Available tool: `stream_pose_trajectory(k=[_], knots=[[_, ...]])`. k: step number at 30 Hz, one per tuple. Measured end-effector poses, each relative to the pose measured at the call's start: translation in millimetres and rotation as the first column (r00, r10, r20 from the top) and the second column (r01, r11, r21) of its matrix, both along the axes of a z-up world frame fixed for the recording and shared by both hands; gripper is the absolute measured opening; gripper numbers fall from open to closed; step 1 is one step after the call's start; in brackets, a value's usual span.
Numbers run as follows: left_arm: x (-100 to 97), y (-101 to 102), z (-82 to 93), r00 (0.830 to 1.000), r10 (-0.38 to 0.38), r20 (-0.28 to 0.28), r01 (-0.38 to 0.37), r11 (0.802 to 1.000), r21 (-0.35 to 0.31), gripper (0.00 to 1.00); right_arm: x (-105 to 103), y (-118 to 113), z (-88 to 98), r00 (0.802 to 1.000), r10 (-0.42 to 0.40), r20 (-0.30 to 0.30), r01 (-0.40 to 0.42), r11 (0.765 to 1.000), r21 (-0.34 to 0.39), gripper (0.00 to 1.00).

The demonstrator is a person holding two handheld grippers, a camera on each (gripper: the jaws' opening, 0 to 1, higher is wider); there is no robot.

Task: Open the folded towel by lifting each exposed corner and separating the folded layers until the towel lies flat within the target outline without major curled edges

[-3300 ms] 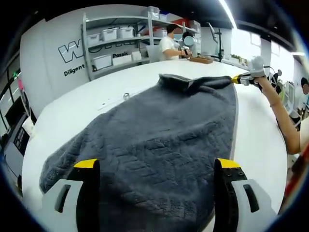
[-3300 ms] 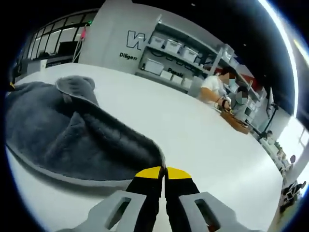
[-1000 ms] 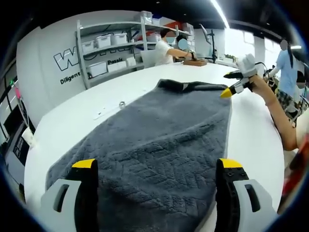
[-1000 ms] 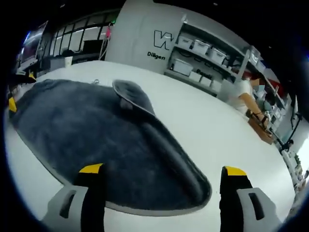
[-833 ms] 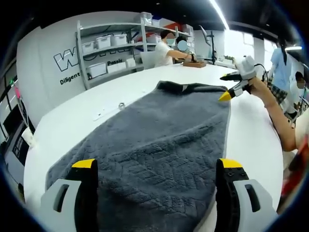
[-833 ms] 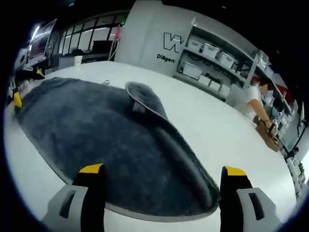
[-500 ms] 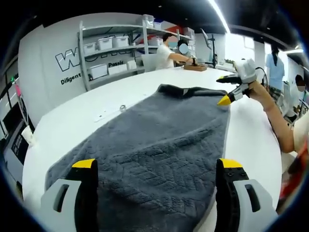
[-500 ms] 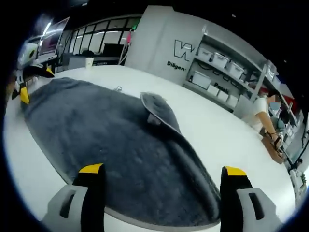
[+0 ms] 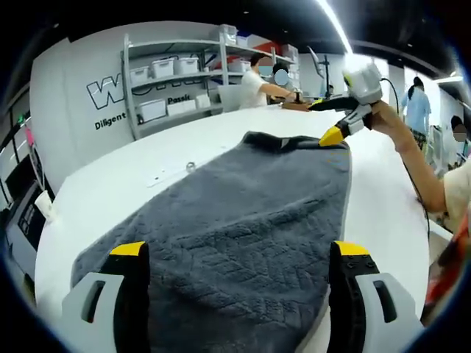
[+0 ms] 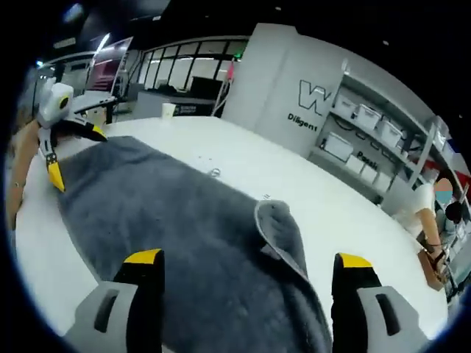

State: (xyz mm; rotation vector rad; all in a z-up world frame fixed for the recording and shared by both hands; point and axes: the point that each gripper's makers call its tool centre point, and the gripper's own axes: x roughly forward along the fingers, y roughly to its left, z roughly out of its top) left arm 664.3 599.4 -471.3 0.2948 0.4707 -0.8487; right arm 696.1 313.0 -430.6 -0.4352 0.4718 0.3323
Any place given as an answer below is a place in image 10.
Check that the group of white storage boxes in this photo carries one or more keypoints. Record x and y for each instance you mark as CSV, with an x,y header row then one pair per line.
x,y
368,115

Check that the grey metal shelving unit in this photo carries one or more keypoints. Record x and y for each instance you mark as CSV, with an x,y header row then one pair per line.
x,y
412,147

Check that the person's left hand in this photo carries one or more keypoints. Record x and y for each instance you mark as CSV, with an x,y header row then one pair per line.
x,y
27,154

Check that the grey towel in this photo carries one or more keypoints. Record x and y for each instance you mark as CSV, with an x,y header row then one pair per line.
x,y
184,239

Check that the white paper cup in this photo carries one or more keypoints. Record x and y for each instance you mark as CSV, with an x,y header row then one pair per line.
x,y
168,110

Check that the black screen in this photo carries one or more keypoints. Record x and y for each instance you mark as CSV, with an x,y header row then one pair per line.
x,y
206,87

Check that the black-legged desk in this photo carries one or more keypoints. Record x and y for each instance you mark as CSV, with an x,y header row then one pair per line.
x,y
92,103

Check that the pink hanging item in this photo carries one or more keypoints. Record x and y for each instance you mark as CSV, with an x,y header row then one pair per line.
x,y
230,73

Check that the brown wooden box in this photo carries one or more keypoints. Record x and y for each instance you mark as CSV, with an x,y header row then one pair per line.
x,y
430,268

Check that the grey counter with black sign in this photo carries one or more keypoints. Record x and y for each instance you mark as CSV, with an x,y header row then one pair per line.
x,y
154,103

